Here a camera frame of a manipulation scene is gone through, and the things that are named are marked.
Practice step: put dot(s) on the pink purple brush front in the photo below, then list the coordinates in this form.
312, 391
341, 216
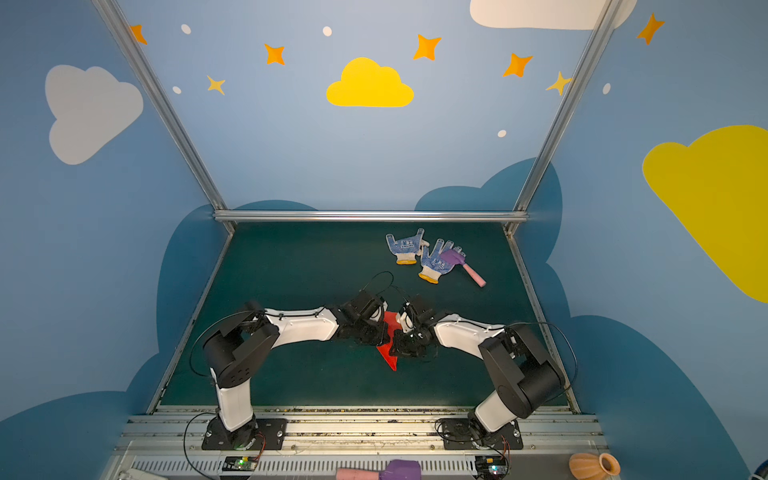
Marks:
394, 470

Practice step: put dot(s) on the rear aluminium frame bar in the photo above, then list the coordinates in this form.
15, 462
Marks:
367, 216

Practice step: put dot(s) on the red square paper sheet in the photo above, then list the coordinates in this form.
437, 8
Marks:
391, 320

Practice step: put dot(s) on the front aluminium rail base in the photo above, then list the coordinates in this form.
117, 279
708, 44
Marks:
320, 440

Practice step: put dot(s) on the green circuit board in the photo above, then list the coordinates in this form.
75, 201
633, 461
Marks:
491, 468
240, 463

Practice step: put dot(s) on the right blue dotted work glove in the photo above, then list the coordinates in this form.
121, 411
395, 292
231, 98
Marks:
432, 263

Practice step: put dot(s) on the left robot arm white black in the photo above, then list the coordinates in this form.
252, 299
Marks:
238, 346

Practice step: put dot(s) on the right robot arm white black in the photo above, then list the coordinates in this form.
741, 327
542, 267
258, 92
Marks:
523, 373

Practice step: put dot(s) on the left aluminium frame post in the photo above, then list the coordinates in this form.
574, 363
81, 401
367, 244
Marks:
114, 19

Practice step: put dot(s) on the purple pink brush on table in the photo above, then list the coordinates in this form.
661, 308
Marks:
455, 257

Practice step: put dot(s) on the aluminium frame post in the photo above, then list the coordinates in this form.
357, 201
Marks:
114, 19
591, 55

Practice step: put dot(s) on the right aluminium frame post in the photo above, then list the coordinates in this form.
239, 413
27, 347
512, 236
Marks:
591, 55

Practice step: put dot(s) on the left green circuit board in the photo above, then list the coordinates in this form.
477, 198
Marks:
240, 463

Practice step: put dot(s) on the terracotta ribbed vase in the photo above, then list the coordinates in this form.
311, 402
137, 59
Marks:
587, 466

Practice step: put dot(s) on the blue dotted work glove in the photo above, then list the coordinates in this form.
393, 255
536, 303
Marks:
407, 250
432, 263

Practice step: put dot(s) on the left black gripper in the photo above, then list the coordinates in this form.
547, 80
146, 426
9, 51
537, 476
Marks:
372, 324

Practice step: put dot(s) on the left blue dotted work glove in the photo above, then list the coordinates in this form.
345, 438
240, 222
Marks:
407, 250

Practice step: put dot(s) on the right green circuit board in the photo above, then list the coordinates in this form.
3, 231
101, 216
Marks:
491, 468

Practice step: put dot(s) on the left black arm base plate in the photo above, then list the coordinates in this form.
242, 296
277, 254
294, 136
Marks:
255, 435

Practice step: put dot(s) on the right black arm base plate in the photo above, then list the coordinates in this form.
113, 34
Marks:
466, 434

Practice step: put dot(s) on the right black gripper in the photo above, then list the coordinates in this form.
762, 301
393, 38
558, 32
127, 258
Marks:
408, 335

